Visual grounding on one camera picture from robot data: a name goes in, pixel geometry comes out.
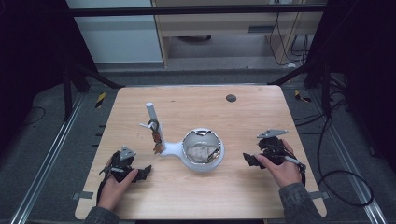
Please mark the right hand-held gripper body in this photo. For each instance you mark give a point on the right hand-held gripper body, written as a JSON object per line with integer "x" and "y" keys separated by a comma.
{"x": 272, "y": 149}

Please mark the white key stand with bowl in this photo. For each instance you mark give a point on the white key stand with bowl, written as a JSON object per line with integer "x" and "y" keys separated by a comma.
{"x": 174, "y": 149}

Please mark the aluminium floor rail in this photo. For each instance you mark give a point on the aluminium floor rail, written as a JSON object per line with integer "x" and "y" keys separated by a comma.
{"x": 351, "y": 165}
{"x": 46, "y": 158}

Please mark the person's left hand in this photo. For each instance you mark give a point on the person's left hand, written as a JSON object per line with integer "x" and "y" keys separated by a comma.
{"x": 112, "y": 193}

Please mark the dark round table grommet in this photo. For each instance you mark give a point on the dark round table grommet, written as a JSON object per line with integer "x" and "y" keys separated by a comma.
{"x": 231, "y": 98}

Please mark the black frame crossbar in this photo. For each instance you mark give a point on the black frame crossbar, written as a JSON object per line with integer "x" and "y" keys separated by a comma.
{"x": 186, "y": 10}

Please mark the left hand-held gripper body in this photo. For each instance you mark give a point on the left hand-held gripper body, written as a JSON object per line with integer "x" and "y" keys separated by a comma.
{"x": 120, "y": 166}

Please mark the black frame leg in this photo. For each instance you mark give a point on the black frame leg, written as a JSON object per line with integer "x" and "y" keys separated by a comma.
{"x": 67, "y": 93}
{"x": 326, "y": 90}

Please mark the grey table bracket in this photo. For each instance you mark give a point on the grey table bracket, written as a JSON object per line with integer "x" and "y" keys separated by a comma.
{"x": 82, "y": 195}
{"x": 320, "y": 195}

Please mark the person's right hand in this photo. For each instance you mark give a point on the person's right hand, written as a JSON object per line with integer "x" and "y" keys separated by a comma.
{"x": 288, "y": 174}

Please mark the light wooden desk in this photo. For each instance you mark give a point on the light wooden desk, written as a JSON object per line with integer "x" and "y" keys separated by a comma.
{"x": 218, "y": 23}

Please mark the yellow black striped tape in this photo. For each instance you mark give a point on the yellow black striped tape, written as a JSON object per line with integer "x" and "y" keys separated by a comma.
{"x": 300, "y": 95}
{"x": 100, "y": 99}

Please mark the white cabinet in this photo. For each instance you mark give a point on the white cabinet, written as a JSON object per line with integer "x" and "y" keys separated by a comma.
{"x": 118, "y": 34}

